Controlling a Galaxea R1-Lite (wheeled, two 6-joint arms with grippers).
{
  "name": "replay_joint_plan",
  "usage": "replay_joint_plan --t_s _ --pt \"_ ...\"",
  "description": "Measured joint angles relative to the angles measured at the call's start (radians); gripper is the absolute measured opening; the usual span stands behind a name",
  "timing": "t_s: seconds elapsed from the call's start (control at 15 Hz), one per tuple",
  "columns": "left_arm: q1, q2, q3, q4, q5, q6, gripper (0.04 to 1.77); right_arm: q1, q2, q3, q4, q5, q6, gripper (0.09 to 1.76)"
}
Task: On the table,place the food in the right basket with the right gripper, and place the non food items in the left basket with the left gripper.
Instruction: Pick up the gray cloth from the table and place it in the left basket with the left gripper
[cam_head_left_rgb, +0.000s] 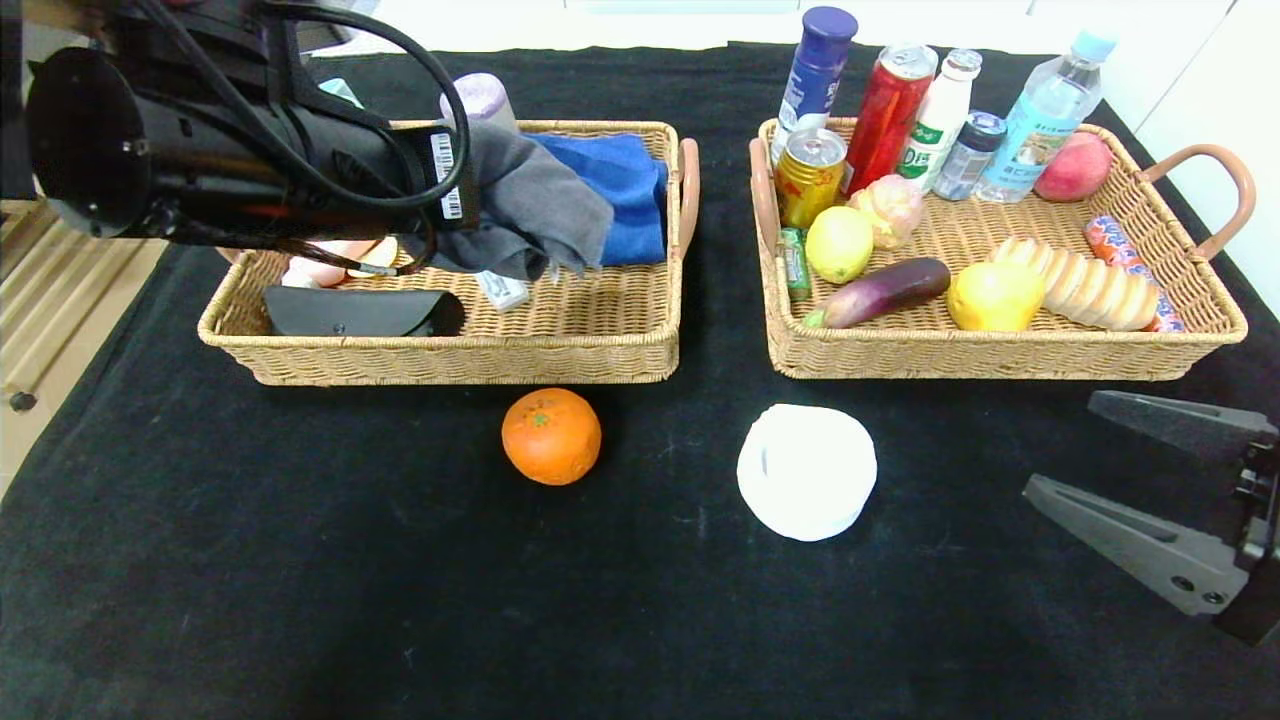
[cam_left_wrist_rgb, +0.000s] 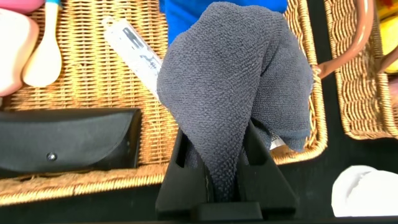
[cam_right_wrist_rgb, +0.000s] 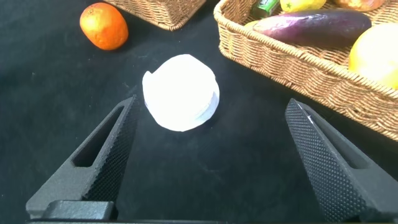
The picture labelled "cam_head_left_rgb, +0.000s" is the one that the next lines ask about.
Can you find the beige metal rolling rack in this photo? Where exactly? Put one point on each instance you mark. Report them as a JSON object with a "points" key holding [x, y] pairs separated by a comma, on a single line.
{"points": [[22, 402]]}

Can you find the purple eggplant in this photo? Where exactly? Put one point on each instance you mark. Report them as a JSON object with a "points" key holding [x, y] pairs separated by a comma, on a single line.
{"points": [[885, 290]]}

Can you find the black glasses case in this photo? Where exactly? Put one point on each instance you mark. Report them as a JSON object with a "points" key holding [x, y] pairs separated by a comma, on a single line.
{"points": [[360, 312]]}

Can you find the black table cloth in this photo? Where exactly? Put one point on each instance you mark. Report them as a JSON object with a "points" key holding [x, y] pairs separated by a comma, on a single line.
{"points": [[900, 640]]}

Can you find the pink peach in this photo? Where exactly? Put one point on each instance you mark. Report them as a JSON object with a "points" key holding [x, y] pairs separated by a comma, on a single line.
{"points": [[1075, 170]]}

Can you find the pale pink garlic bulb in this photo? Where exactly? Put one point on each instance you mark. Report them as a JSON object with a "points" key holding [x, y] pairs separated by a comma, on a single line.
{"points": [[892, 208]]}

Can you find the white paper roll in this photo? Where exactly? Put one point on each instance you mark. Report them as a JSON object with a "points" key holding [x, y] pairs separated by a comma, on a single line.
{"points": [[805, 475]]}

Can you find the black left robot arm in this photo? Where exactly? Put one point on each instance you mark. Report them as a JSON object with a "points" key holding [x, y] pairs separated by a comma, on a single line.
{"points": [[200, 150]]}

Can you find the grey towel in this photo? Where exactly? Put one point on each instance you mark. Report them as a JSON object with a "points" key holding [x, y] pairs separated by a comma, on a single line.
{"points": [[530, 210]]}

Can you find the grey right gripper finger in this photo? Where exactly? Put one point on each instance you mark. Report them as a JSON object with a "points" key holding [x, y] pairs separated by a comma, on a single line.
{"points": [[1145, 540], [1180, 422]]}

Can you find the dark blue bottle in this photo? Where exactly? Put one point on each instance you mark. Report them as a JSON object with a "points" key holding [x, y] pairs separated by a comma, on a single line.
{"points": [[815, 75]]}

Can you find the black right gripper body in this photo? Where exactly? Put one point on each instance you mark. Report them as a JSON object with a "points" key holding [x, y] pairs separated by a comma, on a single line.
{"points": [[1262, 500]]}

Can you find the pink lotion bottle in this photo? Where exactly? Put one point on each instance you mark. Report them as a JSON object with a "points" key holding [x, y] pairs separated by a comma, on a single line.
{"points": [[320, 265]]}

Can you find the gold drink can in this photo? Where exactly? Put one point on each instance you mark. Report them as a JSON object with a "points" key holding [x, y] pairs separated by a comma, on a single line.
{"points": [[808, 185]]}

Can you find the white bottle lavender cap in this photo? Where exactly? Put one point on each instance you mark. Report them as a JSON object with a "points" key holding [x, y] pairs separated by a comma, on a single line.
{"points": [[480, 95]]}

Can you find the rectangular wicker basket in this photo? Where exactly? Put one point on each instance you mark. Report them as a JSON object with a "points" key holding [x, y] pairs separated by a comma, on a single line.
{"points": [[1000, 358], [600, 320]]}

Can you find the clear water bottle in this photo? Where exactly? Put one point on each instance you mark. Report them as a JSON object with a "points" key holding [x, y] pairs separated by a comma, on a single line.
{"points": [[1040, 120]]}

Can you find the small grey capped jar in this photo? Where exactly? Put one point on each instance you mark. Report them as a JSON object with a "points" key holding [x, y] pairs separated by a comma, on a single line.
{"points": [[965, 160]]}

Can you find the orange fruit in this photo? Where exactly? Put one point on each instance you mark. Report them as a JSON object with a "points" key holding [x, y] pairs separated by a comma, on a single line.
{"points": [[550, 437]]}

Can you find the green candy pack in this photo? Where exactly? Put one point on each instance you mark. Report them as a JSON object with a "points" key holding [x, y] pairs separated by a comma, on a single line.
{"points": [[795, 265]]}

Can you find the long ridged bread loaf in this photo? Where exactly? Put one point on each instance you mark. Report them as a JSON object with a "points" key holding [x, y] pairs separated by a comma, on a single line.
{"points": [[1100, 290]]}

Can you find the orange candy roll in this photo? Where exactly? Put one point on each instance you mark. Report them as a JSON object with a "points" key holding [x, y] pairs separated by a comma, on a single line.
{"points": [[1105, 238]]}

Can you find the blue folded towel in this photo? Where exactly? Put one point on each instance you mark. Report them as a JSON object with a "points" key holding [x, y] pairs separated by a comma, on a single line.
{"points": [[630, 200]]}

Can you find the yellow pear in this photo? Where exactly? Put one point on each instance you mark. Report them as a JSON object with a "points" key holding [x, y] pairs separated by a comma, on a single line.
{"points": [[995, 298]]}

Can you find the clear plastic compass case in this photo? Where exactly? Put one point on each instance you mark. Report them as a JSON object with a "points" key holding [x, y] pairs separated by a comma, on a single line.
{"points": [[503, 290]]}

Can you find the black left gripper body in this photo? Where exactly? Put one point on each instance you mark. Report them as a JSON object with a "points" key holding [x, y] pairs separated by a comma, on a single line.
{"points": [[447, 176]]}

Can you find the tall red drink can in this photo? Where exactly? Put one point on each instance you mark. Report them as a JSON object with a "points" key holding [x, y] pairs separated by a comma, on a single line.
{"points": [[885, 115]]}

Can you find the white bottle green label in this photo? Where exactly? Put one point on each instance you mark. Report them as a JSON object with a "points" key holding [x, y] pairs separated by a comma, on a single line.
{"points": [[940, 115]]}

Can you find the yellow lemon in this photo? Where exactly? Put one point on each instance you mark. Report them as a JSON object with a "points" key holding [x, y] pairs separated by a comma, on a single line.
{"points": [[840, 247]]}

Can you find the light blue plastic mug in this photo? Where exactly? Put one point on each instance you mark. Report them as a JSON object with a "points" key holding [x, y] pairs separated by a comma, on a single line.
{"points": [[340, 90]]}

